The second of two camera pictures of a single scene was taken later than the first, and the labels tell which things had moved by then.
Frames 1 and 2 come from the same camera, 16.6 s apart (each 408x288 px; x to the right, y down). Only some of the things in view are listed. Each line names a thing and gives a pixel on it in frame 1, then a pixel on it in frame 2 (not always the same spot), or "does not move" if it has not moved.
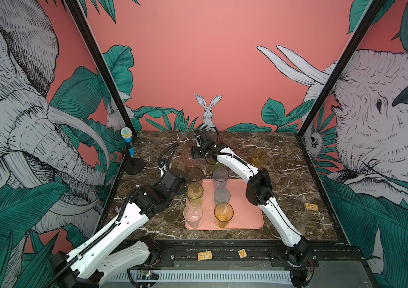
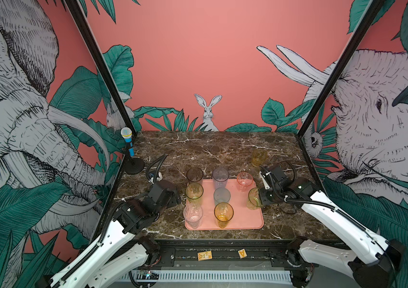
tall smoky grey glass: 195,174 does not move
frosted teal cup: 221,195 does not move
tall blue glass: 220,175 does not move
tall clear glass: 192,214 does not move
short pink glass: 188,157 → 244,180
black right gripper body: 200,152 → 270,197
